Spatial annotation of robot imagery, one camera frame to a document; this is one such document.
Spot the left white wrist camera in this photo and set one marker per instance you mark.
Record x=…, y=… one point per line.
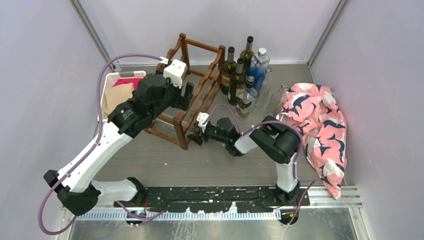
x=174, y=70

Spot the clear slim glass bottle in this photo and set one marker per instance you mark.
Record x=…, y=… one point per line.
x=277, y=101

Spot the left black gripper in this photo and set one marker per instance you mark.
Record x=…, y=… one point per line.
x=185, y=99

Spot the dark green wine bottle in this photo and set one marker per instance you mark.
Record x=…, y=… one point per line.
x=229, y=66

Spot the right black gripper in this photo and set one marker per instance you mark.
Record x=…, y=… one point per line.
x=198, y=138

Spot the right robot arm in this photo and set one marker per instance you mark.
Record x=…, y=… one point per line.
x=280, y=142

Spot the white slotted cable duct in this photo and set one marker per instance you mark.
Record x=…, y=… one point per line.
x=121, y=215

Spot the olive green wine bottle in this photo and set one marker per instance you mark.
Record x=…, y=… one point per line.
x=247, y=54

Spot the brown wooden wine rack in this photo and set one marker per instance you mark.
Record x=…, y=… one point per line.
x=203, y=95

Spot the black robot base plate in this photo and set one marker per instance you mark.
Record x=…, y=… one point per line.
x=214, y=199

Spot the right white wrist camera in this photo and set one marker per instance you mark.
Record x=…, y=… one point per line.
x=202, y=120

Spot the dark wine bottle cream label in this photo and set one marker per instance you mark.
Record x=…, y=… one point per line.
x=237, y=81

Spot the clear tapered glass bottle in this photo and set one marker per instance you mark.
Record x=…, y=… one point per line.
x=264, y=88

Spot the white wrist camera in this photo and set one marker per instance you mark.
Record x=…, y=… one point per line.
x=174, y=70
x=202, y=120

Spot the blue clear square bottle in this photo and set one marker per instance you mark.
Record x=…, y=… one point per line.
x=258, y=65

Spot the beige cloth in basket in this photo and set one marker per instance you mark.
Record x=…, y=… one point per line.
x=117, y=95

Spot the pink shark print cloth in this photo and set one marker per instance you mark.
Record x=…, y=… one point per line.
x=313, y=110

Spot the white perforated plastic basket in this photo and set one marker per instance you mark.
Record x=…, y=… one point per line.
x=111, y=78

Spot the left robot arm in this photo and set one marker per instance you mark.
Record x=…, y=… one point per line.
x=74, y=184

